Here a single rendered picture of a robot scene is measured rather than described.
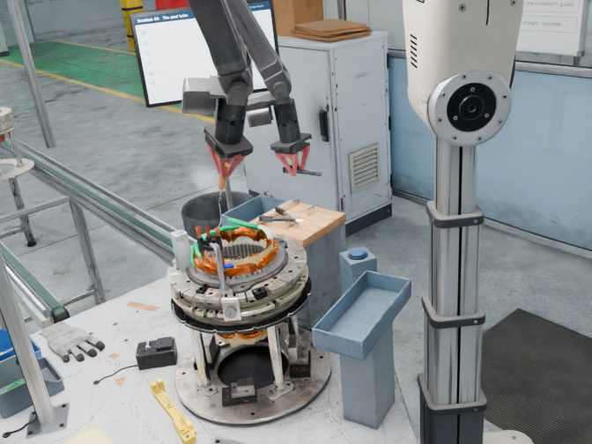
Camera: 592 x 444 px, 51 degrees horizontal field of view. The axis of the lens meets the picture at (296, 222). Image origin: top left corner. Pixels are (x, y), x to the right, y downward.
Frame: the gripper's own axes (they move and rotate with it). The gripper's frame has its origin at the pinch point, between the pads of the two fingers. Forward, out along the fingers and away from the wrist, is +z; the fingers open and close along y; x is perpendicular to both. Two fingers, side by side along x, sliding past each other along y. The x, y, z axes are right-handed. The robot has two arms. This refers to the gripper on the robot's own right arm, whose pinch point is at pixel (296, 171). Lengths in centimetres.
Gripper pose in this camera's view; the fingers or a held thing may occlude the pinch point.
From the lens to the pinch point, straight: 167.0
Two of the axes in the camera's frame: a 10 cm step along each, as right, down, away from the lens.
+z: 1.8, 8.8, 4.3
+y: -6.3, 4.4, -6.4
